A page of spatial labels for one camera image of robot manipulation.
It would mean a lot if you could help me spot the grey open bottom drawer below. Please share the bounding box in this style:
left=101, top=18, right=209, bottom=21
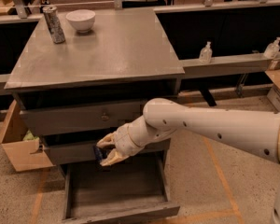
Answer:
left=63, top=154, right=179, bottom=224

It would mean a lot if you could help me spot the dark blue rxbar wrapper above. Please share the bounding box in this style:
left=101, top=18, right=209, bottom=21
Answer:
left=93, top=146, right=107, bottom=163

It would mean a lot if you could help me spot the grey top drawer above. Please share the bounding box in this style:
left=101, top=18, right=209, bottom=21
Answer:
left=21, top=99, right=147, bottom=136

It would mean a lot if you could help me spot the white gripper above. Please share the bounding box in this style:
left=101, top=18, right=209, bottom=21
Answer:
left=97, top=124, right=143, bottom=167

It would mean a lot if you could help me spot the grey wooden drawer cabinet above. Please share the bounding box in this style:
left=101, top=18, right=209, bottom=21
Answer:
left=4, top=7, right=186, bottom=224

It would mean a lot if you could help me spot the grey middle drawer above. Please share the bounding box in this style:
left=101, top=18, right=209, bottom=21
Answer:
left=43, top=131, right=173, bottom=166

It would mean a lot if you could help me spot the white ceramic bowl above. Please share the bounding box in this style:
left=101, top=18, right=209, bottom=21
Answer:
left=65, top=9, right=95, bottom=33

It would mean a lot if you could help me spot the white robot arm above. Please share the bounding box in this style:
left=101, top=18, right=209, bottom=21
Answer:
left=97, top=98, right=280, bottom=224

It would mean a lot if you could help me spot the silver patterned can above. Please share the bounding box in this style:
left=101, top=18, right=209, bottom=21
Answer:
left=43, top=6, right=65, bottom=44

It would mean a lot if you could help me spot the clear sanitizer bottle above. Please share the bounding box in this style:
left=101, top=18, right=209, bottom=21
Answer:
left=199, top=41, right=213, bottom=63

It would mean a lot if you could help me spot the grey metal railing beam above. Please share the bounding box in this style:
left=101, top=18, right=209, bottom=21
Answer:
left=0, top=52, right=280, bottom=95

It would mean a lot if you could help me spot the brown cardboard box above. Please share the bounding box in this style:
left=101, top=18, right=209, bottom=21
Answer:
left=0, top=101, right=53, bottom=172

